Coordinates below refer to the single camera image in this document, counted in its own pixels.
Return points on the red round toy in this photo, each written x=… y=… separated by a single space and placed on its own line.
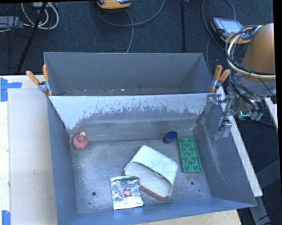
x=80 y=141

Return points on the silver foil packet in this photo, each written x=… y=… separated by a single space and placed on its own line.
x=127 y=192

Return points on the white shoe with brown sole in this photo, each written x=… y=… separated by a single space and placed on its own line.
x=155 y=165

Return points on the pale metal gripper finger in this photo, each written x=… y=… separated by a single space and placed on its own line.
x=212 y=101
x=224 y=130

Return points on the dark blue cup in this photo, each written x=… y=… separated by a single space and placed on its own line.
x=170 y=137

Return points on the grey metal bin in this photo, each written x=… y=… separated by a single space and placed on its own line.
x=110 y=157

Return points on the black cylinder on white bracket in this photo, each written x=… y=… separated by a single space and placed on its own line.
x=273 y=113

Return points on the dark green flat block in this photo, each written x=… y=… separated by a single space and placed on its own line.
x=190 y=154

